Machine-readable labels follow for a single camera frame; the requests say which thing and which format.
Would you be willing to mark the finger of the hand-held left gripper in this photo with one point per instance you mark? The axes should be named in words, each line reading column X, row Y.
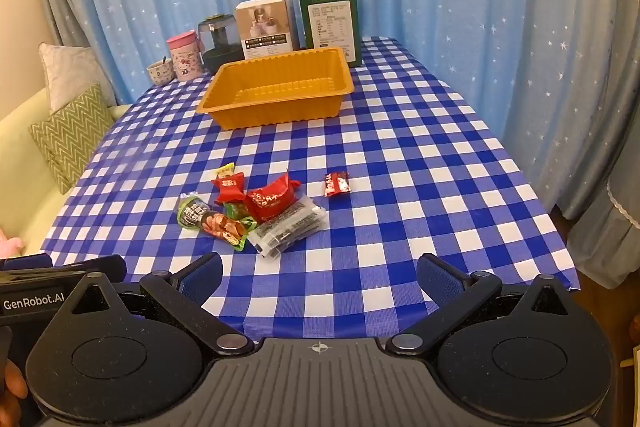
column 25, row 263
column 97, row 268

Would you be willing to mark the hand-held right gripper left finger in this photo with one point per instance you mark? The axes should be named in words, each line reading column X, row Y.
column 202, row 277

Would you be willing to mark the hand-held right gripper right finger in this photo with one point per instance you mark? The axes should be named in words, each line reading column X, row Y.
column 435, row 276

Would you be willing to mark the green sausage snack packet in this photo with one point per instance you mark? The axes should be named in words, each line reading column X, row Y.
column 200, row 217

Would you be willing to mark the green candy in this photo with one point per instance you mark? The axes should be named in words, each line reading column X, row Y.
column 234, row 210

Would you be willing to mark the clear black-print snack packet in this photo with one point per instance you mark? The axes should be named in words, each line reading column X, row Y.
column 272, row 243
column 297, row 217

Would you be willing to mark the square red snack packet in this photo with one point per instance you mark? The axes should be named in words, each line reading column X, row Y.
column 229, row 188

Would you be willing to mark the large red snack packet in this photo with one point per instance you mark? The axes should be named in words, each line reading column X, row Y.
column 267, row 202

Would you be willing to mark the yellow-green candy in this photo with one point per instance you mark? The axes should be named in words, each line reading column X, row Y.
column 225, row 170

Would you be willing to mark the small red-brown snack packet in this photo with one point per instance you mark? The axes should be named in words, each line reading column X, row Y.
column 337, row 184

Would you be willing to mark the orange plastic tray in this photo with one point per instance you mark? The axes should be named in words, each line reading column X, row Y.
column 275, row 113

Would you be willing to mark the person's left hand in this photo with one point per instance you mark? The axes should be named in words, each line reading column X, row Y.
column 15, row 384

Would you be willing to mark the pink plush toy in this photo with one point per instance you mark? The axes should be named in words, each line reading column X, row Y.
column 7, row 244

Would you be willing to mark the pale yellow sofa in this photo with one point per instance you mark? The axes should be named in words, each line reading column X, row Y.
column 20, row 187

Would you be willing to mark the green zigzag cushion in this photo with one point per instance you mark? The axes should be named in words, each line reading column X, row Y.
column 70, row 132

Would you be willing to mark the blue checkered tablecloth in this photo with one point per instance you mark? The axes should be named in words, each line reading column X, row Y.
column 425, row 132

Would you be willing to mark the grey lace-trimmed cloth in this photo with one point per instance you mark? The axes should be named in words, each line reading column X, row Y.
column 610, row 232

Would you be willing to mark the white cushion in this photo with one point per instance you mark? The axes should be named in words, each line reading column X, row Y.
column 65, row 72

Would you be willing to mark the small patterned mug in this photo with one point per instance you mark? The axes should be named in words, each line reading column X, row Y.
column 160, row 75

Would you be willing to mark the pink cartoon cup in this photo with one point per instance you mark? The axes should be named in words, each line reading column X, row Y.
column 185, row 57

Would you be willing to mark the dark green humidifier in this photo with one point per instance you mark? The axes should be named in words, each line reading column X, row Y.
column 220, row 44

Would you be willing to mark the beige product box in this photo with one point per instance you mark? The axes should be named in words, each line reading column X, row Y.
column 265, row 27

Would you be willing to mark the green carton box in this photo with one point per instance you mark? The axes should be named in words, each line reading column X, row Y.
column 330, row 24

